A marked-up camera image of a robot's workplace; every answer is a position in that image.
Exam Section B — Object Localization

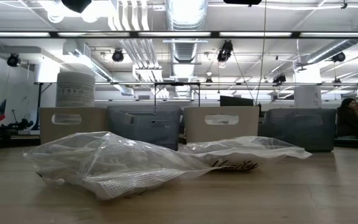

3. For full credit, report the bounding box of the thin black hanging cable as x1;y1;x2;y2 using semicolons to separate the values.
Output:
255;0;267;106

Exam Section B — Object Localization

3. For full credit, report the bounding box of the person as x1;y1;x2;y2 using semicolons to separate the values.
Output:
336;97;358;139

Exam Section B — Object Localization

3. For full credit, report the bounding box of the clear cotton swab bag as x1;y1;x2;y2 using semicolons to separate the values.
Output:
178;136;313;172
23;131;222;201
204;113;240;126

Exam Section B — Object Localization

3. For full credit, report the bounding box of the white wipes canister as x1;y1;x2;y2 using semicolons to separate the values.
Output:
55;72;96;125

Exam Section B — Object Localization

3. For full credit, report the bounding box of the blue panel on stand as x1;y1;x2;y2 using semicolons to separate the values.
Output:
0;98;7;122

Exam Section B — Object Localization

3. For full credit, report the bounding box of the grey plastic bin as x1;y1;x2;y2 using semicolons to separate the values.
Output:
258;108;337;153
106;105;183;151

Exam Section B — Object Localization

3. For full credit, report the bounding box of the black monitor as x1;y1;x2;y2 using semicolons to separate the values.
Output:
219;95;255;108

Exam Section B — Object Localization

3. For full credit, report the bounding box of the silver ventilation duct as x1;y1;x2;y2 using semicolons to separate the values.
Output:
305;15;358;65
165;0;209;98

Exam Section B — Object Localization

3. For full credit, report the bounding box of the white plastic bin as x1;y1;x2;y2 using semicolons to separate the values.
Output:
183;105;260;145
39;106;109;145

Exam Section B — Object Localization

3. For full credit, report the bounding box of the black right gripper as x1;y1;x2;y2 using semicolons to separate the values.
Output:
223;0;262;6

